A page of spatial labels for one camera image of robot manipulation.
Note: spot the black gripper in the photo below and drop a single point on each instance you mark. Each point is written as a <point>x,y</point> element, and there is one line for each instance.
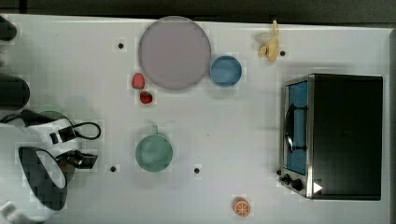
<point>78,159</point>

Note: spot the red ketchup bottle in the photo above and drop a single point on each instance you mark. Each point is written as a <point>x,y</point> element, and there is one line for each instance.
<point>63,166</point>

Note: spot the green metal cup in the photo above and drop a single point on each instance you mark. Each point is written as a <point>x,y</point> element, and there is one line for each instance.
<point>154,152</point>

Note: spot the red strawberry toy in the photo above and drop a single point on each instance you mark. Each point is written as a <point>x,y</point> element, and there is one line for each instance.
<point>145,97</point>

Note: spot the black frying pan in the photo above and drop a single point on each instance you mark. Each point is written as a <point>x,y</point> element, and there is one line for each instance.
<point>14,92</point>

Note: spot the pink strawberry toy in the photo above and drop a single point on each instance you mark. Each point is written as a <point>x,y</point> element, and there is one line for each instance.
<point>138,81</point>

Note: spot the lavender round plate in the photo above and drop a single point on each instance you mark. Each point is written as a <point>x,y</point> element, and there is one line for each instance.
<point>174,52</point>

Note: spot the orange slice toy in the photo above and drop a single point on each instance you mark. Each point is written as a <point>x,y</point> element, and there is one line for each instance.
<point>241,207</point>

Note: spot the blue bowl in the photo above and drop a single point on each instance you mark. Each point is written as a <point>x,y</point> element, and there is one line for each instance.
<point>225,71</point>

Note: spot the peeled banana toy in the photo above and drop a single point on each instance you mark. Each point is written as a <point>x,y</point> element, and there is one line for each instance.
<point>269,43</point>

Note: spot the black toaster oven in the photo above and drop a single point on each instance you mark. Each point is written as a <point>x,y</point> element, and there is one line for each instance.
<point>332,137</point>

